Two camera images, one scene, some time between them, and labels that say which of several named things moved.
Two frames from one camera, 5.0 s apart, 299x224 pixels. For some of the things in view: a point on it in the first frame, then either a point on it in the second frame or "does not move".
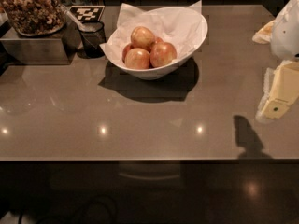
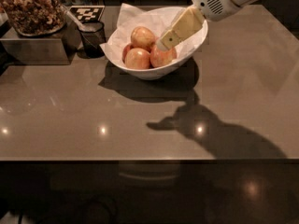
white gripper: (286, 36) to (212, 3)
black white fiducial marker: (87, 13) does not move
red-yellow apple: (137, 58) does not move
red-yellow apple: (162, 54) does not move
